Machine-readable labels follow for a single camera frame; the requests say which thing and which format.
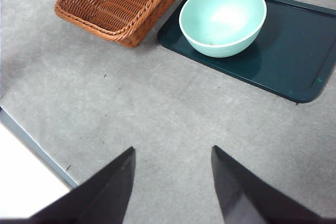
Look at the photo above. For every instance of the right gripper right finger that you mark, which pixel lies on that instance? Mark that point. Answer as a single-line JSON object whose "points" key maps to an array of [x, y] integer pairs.
{"points": [[241, 195]]}

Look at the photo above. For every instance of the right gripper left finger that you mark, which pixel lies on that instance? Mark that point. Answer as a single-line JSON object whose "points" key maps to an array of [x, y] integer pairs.
{"points": [[105, 192]]}

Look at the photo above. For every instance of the teal ceramic bowl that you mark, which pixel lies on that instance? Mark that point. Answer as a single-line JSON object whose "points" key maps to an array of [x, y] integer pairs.
{"points": [[223, 19]]}

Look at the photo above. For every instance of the dark green rectangular tray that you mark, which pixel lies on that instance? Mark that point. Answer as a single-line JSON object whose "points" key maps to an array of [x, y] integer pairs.
{"points": [[288, 58]]}

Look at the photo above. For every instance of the brown wicker basket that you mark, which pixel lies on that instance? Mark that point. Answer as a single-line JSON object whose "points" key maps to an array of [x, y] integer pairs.
{"points": [[110, 6]]}

